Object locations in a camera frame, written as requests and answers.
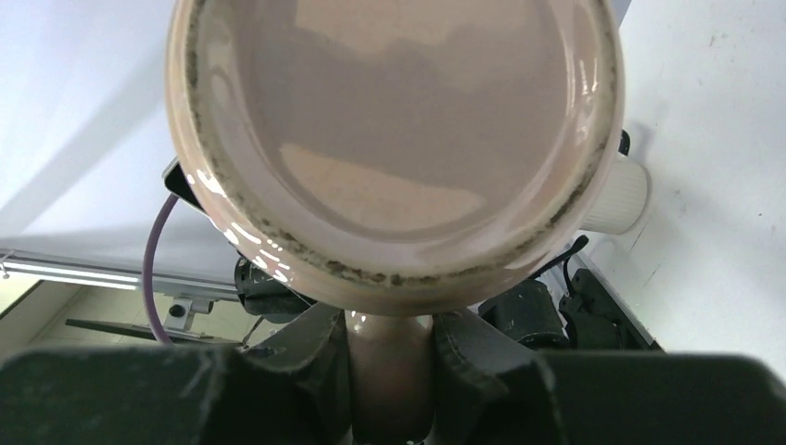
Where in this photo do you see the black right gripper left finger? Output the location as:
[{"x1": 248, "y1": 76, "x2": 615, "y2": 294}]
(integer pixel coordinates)
[{"x1": 1, "y1": 304, "x2": 351, "y2": 444}]

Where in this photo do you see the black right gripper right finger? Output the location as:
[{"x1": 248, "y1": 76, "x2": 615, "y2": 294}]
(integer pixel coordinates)
[{"x1": 433, "y1": 311, "x2": 785, "y2": 444}]

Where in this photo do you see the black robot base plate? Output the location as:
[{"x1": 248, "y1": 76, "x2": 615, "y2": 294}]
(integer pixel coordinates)
[{"x1": 477, "y1": 235, "x2": 662, "y2": 351}]

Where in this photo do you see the small clear glass cup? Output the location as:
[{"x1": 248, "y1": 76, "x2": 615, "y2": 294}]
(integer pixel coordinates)
[{"x1": 580, "y1": 154, "x2": 651, "y2": 235}]

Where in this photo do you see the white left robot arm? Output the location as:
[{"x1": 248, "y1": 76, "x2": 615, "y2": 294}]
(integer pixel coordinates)
[{"x1": 162, "y1": 159, "x2": 316, "y2": 324}]

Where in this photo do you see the translucent pink glass mug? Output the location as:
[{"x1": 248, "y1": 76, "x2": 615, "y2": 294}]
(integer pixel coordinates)
[{"x1": 165, "y1": 1, "x2": 624, "y2": 443}]

